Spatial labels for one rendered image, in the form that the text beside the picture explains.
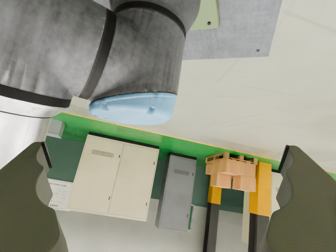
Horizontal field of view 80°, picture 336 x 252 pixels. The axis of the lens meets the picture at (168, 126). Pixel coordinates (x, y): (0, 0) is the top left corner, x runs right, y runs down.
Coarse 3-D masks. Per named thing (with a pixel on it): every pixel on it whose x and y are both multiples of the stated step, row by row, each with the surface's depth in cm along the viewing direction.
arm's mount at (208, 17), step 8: (200, 0) 42; (208, 0) 41; (216, 0) 42; (200, 8) 44; (208, 8) 43; (216, 8) 43; (200, 16) 46; (208, 16) 46; (216, 16) 45; (192, 24) 49; (200, 24) 48; (208, 24) 48; (216, 24) 48
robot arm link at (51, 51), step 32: (0, 0) 22; (32, 0) 23; (64, 0) 25; (0, 32) 22; (32, 32) 23; (64, 32) 25; (96, 32) 27; (0, 64) 23; (32, 64) 24; (64, 64) 26; (0, 96) 23; (32, 96) 25; (64, 96) 29; (0, 128) 26; (32, 128) 28; (0, 160) 27
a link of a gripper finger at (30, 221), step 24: (24, 168) 9; (48, 168) 11; (0, 192) 7; (24, 192) 7; (48, 192) 9; (0, 216) 7; (24, 216) 7; (48, 216) 7; (0, 240) 6; (24, 240) 6; (48, 240) 6
